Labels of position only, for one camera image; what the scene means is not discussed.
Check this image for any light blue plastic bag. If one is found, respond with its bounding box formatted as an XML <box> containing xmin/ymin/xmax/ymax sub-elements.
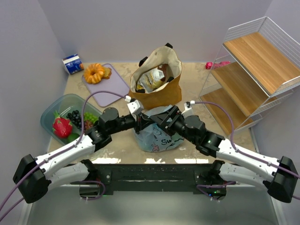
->
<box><xmin>134</xmin><ymin>105</ymin><xmax>188</xmax><ymax>153</ymax></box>

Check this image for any brown Trader Joe's tote bag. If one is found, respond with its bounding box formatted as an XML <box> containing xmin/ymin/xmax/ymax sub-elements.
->
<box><xmin>129</xmin><ymin>43</ymin><xmax>182</xmax><ymax>110</ymax></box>

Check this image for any brown white chips bag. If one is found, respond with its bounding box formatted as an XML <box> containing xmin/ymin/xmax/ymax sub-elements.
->
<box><xmin>135</xmin><ymin>64</ymin><xmax>174</xmax><ymax>93</ymax></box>

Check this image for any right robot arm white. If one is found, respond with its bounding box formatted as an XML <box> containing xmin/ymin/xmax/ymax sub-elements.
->
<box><xmin>149</xmin><ymin>106</ymin><xmax>300</xmax><ymax>203</ymax></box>

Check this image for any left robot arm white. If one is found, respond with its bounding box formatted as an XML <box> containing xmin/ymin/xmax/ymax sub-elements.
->
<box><xmin>13</xmin><ymin>106</ymin><xmax>181</xmax><ymax>203</ymax></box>

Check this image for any lavender cutting board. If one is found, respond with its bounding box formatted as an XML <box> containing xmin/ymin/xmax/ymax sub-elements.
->
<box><xmin>82</xmin><ymin>63</ymin><xmax>129</xmax><ymax>107</ymax></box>

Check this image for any red grape bunch toy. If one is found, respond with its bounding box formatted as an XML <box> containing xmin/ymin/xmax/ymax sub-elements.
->
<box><xmin>84</xmin><ymin>120</ymin><xmax>94</xmax><ymax>130</ymax></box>

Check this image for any green grape bunch toy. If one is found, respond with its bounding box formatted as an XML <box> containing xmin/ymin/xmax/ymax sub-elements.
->
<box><xmin>84</xmin><ymin>112</ymin><xmax>98</xmax><ymax>123</ymax></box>

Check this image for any dark blueberry bunch toy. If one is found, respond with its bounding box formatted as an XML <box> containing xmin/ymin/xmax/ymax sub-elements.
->
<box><xmin>66</xmin><ymin>110</ymin><xmax>82</xmax><ymax>129</ymax></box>

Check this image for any pink wrapped item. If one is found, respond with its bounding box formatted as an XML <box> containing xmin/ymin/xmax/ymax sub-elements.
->
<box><xmin>205</xmin><ymin>61</ymin><xmax>231</xmax><ymax>70</ymax></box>

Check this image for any orange bundt cake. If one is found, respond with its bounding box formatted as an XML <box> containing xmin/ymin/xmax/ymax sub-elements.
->
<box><xmin>83</xmin><ymin>63</ymin><xmax>112</xmax><ymax>84</ymax></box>

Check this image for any green leafy vegetable toy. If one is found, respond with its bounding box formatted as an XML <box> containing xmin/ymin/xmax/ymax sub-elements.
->
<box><xmin>67</xmin><ymin>133</ymin><xmax>80</xmax><ymax>143</ymax></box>

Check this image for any pink dragon fruit toy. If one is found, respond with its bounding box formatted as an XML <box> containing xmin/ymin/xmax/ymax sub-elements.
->
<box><xmin>52</xmin><ymin>111</ymin><xmax>73</xmax><ymax>138</ymax></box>

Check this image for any teal fruit tray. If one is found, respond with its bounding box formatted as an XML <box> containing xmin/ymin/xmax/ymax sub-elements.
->
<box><xmin>40</xmin><ymin>94</ymin><xmax>102</xmax><ymax>145</ymax></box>

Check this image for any blue white carton box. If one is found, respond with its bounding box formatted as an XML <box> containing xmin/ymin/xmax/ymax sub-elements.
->
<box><xmin>62</xmin><ymin>54</ymin><xmax>84</xmax><ymax>75</ymax></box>

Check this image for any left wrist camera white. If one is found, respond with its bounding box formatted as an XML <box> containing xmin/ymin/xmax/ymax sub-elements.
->
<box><xmin>125</xmin><ymin>95</ymin><xmax>144</xmax><ymax>120</ymax></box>

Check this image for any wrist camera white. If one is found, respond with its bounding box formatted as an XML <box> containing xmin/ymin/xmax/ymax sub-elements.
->
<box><xmin>181</xmin><ymin>100</ymin><xmax>195</xmax><ymax>118</ymax></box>
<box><xmin>125</xmin><ymin>95</ymin><xmax>144</xmax><ymax>120</ymax></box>

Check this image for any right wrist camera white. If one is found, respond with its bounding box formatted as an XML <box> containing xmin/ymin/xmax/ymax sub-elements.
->
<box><xmin>181</xmin><ymin>100</ymin><xmax>195</xmax><ymax>118</ymax></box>

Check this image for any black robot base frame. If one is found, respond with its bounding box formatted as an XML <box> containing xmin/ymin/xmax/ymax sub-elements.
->
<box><xmin>77</xmin><ymin>160</ymin><xmax>235</xmax><ymax>200</ymax></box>

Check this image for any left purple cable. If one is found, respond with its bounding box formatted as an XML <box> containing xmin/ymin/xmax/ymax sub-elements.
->
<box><xmin>0</xmin><ymin>90</ymin><xmax>129</xmax><ymax>220</ymax></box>

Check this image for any white wire wooden shelf rack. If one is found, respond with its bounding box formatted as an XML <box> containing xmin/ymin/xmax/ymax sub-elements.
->
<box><xmin>198</xmin><ymin>16</ymin><xmax>300</xmax><ymax>135</ymax></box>

